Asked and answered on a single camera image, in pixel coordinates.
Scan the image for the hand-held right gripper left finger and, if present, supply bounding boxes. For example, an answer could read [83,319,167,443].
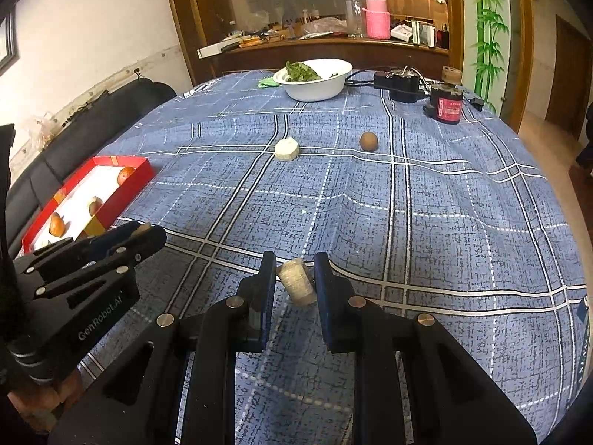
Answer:
[49,251,278,445]

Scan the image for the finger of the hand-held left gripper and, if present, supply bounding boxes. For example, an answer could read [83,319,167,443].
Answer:
[34,226,168,300]
[13,221,142,279]

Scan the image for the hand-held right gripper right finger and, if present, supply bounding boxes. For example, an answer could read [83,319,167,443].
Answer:
[314,251,538,445]

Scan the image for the red tray with white inside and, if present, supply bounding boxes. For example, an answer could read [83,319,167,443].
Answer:
[21,156,156,258]

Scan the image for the person's left hand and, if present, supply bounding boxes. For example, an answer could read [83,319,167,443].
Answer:
[7,366,84,434]

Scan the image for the black sofa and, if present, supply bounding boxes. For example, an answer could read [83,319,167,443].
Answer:
[0,79,177,260]

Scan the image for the clear plastic bag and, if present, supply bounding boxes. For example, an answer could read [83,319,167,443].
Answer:
[28,111,61,142]
[301,17,348,35]

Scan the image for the wooden cabinet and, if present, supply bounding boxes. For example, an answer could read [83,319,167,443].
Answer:
[162,0,533,98]

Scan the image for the white bowl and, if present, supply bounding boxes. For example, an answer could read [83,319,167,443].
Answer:
[272,59,354,102]

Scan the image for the white flat box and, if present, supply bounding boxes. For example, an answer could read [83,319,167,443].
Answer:
[197,39,242,60]

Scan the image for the framed picture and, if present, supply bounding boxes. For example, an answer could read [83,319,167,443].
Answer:
[0,9,21,75]

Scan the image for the green leaves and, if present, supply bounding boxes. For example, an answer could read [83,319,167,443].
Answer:
[284,61,322,83]

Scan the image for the black power strip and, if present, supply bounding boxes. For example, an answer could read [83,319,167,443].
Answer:
[373,69,431,103]

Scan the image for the red and black cylinder device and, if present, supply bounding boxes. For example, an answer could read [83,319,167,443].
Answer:
[424,82,466,125]

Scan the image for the clear glass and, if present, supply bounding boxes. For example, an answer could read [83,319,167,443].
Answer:
[345,0,364,39]

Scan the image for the pink sleeved bottle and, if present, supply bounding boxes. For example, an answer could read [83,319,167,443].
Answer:
[365,0,390,39]

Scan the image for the wooden door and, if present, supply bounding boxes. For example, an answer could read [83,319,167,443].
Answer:
[544,14,593,140]

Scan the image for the green bamboo wall decal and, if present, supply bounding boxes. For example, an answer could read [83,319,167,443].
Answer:
[463,0,510,103]

